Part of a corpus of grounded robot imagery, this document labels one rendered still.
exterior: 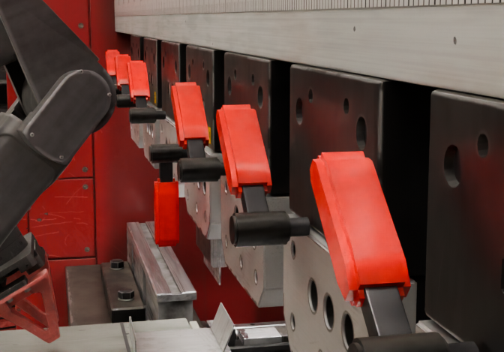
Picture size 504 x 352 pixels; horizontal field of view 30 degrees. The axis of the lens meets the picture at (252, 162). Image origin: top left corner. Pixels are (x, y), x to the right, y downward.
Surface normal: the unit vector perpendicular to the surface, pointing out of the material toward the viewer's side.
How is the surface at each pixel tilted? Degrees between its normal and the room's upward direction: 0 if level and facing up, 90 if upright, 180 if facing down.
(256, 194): 40
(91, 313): 0
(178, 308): 90
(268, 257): 90
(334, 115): 90
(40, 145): 87
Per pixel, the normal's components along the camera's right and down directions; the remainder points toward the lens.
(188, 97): 0.14, -0.67
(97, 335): 0.00, -0.99
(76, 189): 0.22, 0.14
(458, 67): -0.98, 0.04
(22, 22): 0.41, 0.08
